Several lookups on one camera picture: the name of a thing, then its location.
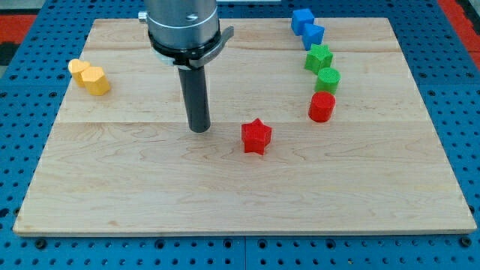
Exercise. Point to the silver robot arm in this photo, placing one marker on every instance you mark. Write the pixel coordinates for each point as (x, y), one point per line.
(185, 33)

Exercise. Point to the red star block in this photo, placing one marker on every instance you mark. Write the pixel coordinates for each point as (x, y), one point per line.
(255, 136)

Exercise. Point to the green star block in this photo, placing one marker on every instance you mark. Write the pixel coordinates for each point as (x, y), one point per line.
(318, 57)

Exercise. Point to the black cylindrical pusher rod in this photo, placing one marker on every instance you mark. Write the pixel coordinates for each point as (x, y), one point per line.
(194, 90)

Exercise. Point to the red cylinder block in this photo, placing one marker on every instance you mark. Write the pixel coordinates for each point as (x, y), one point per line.
(321, 107)

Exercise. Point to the green cylinder block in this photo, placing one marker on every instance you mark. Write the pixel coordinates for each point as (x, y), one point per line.
(327, 80)

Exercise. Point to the light wooden board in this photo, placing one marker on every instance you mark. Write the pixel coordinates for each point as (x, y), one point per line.
(127, 164)

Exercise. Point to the blue triangle block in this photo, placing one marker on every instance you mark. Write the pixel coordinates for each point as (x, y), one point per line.
(312, 34)

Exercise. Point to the blue cube block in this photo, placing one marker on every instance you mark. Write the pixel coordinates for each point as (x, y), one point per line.
(300, 18)

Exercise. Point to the yellow hexagon block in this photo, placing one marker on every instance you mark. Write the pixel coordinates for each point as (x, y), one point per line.
(95, 81)

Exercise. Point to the yellow heart block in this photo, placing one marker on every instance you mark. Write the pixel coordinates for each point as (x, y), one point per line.
(76, 67)

